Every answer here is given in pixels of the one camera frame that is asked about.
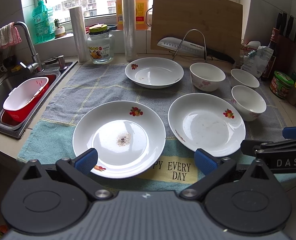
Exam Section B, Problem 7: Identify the white fruit plate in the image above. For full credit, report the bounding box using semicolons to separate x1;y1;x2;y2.
125;57;184;89
168;93;246;157

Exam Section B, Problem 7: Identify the white plate with pepper stain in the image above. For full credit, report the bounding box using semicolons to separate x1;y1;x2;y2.
72;101;166;179

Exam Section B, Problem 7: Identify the large white floral bowl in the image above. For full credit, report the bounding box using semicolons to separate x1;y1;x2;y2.
189;63;226;92

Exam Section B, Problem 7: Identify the steel kitchen faucet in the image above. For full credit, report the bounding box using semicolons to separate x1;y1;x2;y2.
13;22;44;73

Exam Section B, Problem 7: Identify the grey blue checkered towel mat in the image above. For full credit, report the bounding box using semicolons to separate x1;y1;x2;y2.
18;65;285;192

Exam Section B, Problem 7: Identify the green lidded seasoning tin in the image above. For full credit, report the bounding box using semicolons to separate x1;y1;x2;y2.
269;71;294;99

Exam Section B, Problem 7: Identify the white plastic food bag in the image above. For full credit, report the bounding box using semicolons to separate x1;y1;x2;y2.
241;41;271;78

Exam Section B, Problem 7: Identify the red wash basin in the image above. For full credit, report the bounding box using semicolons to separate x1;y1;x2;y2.
0;74;57;127

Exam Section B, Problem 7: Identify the white colander basket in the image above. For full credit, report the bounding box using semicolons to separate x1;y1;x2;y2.
3;77;49;111

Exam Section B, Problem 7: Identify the black knife block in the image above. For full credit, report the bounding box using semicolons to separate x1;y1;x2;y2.
275;12;296;73

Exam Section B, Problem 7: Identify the dark soy sauce bottle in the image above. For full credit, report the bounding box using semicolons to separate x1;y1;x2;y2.
261;28;280;81

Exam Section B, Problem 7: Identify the steel soap dispenser pump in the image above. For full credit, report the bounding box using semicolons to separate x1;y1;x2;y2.
57;55;67;72

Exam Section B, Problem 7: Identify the glass jar yellow lid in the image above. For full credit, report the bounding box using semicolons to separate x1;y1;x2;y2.
87;24;115;64

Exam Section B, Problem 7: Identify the bamboo cutting board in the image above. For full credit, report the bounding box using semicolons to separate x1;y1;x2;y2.
150;0;243;61

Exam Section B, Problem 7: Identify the small potted plant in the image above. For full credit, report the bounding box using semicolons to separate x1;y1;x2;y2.
54;19;66;38

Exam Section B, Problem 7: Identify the green dish soap bottle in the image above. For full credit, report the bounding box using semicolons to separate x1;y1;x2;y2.
32;0;55;43

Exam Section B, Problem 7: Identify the pink white dish cloth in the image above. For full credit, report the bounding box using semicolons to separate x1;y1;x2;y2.
0;22;22;49

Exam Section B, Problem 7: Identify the short plastic bag roll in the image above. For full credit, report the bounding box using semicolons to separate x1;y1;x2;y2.
69;7;91;63

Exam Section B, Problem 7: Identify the orange cooking oil jug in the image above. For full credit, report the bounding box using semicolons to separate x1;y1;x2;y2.
115;0;148;30

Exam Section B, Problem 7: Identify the tall plastic wrap roll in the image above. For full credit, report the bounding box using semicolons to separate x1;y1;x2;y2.
122;0;137;62

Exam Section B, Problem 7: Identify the kitchen knife black handle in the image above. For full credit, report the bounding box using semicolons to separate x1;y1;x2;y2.
157;37;235;64

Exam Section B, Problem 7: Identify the steel wire board rack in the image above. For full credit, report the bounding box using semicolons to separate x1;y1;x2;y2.
172;29;208;63

